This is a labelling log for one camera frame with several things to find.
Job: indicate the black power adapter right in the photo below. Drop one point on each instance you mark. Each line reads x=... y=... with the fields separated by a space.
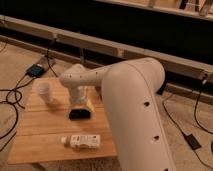
x=192 y=142

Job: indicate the white plastic bottle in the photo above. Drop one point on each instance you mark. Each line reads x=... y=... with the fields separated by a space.
x=80 y=141

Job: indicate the black power adapter left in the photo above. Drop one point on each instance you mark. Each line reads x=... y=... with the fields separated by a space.
x=35 y=71

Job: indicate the translucent plastic cup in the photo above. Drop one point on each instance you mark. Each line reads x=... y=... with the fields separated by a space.
x=44 y=91

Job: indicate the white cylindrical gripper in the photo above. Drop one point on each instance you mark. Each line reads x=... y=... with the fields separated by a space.
x=78 y=95

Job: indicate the black power adapter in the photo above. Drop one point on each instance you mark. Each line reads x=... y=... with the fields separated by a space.
x=35 y=71
x=192 y=142

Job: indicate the black eraser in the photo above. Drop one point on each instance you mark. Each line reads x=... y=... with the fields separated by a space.
x=76 y=114

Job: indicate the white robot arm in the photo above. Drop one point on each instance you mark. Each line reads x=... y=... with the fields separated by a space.
x=128 y=93

